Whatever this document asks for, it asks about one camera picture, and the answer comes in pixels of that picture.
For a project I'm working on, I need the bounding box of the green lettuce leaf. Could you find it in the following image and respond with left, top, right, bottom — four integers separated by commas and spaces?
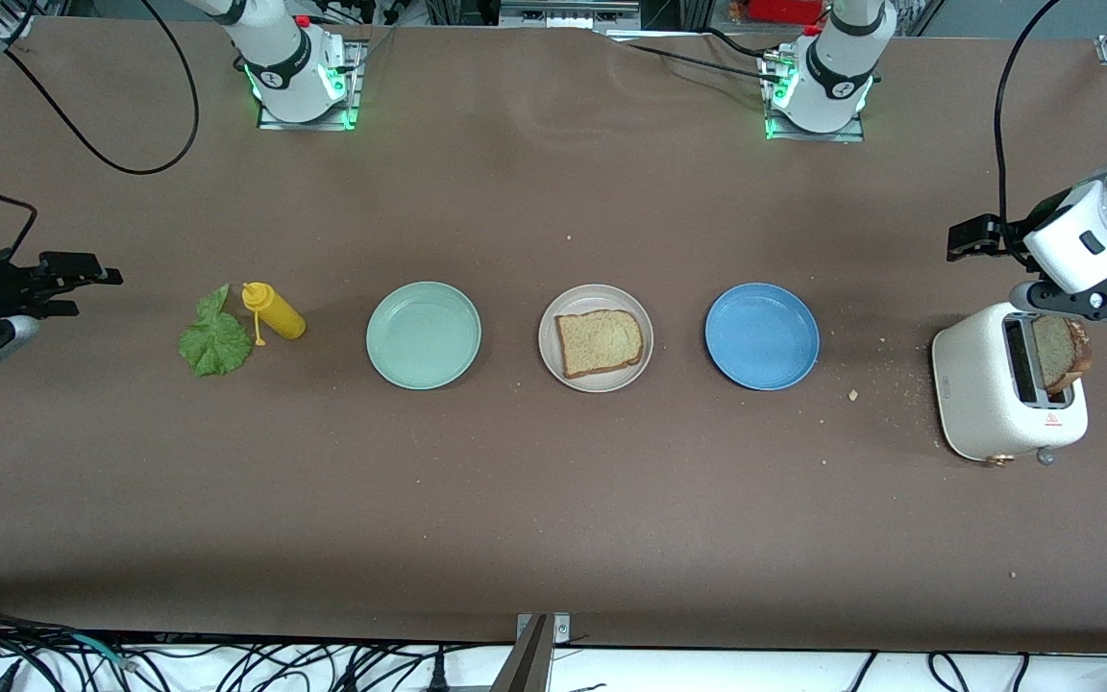
178, 284, 254, 378

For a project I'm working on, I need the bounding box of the yellow mustard squeeze bottle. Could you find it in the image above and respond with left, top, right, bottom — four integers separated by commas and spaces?
241, 282, 308, 347

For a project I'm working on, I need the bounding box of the brown crust bread slice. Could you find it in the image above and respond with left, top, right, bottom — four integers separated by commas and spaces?
1031, 313, 1094, 395
554, 309, 646, 380

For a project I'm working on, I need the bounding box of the blue round plate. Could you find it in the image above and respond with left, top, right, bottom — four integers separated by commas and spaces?
704, 283, 821, 391

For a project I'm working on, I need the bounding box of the pale green round plate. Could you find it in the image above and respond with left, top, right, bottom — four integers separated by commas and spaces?
365, 281, 483, 391

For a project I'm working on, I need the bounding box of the beige round plate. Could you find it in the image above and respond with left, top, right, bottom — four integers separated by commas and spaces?
538, 284, 655, 393

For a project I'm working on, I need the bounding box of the white two-slot toaster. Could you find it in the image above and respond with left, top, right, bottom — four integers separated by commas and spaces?
931, 301, 1090, 468

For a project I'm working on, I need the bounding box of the red box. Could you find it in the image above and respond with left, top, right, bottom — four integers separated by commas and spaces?
744, 0, 828, 24

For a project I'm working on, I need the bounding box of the grey metal strut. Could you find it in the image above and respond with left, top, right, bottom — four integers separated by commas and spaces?
489, 612, 553, 692

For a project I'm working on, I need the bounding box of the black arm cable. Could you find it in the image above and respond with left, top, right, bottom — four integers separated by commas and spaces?
0, 0, 201, 284
993, 0, 1066, 227

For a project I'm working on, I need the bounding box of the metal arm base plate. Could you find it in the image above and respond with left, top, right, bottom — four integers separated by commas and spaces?
258, 38, 363, 132
763, 53, 868, 144

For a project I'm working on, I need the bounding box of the teal cable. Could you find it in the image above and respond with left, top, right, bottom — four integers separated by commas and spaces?
63, 630, 141, 672

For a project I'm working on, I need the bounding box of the silver metal frame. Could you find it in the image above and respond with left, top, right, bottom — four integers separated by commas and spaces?
499, 0, 643, 30

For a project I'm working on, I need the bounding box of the small metal bracket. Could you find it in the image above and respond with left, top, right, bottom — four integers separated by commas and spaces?
515, 612, 572, 645

